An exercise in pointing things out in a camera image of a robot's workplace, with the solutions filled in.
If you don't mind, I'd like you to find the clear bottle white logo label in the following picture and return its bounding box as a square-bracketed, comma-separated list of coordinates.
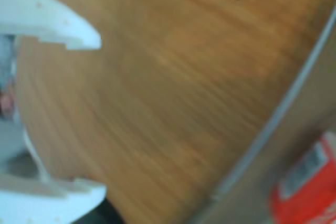
[269, 131, 336, 224]

